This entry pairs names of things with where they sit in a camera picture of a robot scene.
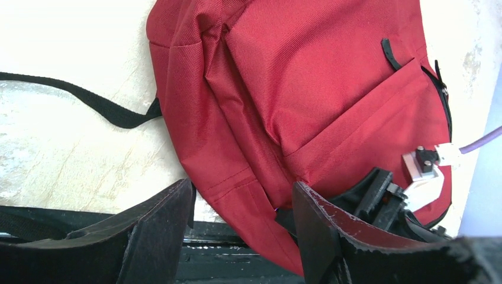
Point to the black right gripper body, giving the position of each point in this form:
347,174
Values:
377,200

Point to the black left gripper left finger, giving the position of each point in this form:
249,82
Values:
139,245

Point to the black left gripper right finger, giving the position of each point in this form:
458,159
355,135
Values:
336,247

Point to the red backpack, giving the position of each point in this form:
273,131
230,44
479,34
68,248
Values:
257,95

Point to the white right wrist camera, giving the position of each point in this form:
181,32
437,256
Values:
426,178

